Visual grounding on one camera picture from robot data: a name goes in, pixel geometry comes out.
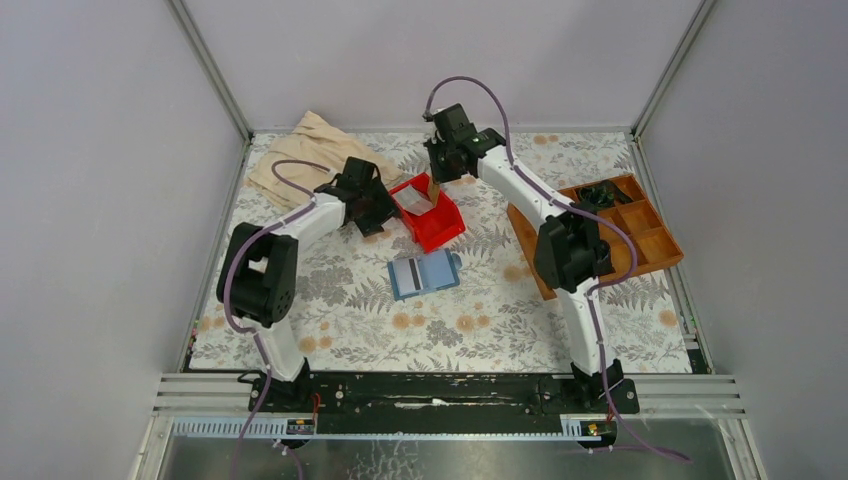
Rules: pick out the beige crumpled cloth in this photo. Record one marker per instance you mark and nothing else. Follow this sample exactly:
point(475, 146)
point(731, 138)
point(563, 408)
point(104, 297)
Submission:
point(297, 163)

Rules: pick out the wooden compartment tray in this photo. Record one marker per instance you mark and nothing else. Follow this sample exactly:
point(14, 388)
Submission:
point(622, 201)

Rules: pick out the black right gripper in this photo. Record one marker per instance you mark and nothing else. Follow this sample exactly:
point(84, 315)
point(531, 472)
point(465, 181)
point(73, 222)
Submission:
point(433, 145)

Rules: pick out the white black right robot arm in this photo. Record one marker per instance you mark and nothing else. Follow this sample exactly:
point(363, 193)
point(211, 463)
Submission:
point(570, 257)

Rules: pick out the blue card holder wallet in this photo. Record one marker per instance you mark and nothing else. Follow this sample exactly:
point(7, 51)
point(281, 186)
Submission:
point(440, 271)

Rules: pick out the silver credit card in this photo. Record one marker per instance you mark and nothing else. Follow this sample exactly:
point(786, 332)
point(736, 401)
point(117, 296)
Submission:
point(408, 276)

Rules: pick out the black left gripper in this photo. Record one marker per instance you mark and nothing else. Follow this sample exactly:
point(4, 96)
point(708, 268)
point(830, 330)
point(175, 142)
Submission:
point(384, 208)

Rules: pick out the floral patterned table mat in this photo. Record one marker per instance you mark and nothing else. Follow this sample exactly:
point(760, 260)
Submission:
point(345, 316)

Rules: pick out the tan credit card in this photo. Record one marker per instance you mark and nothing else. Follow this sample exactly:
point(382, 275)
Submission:
point(433, 192)

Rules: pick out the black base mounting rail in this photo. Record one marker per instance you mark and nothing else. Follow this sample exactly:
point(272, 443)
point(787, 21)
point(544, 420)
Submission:
point(374, 403)

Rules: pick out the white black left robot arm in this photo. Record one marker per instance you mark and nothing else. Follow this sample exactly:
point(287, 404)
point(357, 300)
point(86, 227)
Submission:
point(257, 286)

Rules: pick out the red plastic bin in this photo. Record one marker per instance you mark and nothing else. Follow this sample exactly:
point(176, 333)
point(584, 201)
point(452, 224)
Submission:
point(436, 228)

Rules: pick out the stack of credit cards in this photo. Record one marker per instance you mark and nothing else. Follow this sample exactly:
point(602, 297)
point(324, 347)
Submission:
point(413, 201)

